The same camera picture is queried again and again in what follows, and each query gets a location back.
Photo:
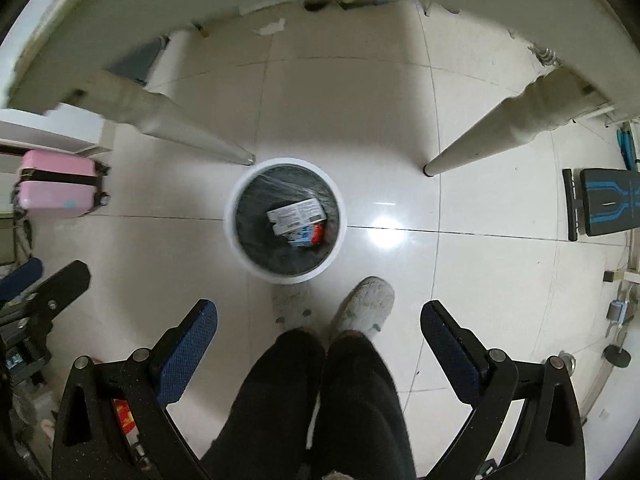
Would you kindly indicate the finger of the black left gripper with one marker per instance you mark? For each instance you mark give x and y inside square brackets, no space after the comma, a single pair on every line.
[20,279]
[43,302]

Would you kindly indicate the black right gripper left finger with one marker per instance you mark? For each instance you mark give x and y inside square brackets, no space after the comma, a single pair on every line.
[89,441]

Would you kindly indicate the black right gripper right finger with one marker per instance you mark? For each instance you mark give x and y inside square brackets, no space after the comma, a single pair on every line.
[547,442]

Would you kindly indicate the white medicine box striped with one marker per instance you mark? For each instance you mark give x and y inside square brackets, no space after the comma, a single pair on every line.
[292,217]

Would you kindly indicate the red blue milk carton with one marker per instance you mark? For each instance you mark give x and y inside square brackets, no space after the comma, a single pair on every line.
[307,236]

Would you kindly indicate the white trash bin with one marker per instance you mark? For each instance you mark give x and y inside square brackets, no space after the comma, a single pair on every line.
[270,185]

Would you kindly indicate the pink suitcase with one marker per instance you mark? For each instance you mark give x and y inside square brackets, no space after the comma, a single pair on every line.
[58,186]

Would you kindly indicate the cream table leg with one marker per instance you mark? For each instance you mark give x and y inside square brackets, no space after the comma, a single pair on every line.
[549,102]
[123,101]

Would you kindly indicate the white slipper right foot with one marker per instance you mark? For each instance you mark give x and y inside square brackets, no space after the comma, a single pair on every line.
[366,309]

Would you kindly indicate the white slipper foot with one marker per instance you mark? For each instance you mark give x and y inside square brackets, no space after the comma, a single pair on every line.
[366,309]
[292,306]

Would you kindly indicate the black trousered legs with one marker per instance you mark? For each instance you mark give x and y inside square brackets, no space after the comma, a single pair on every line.
[306,411]

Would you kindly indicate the black blue workout bench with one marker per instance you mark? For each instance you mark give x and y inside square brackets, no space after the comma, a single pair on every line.
[609,199]

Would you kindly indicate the white slipper left foot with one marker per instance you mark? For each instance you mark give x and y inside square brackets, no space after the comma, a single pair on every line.
[292,306]

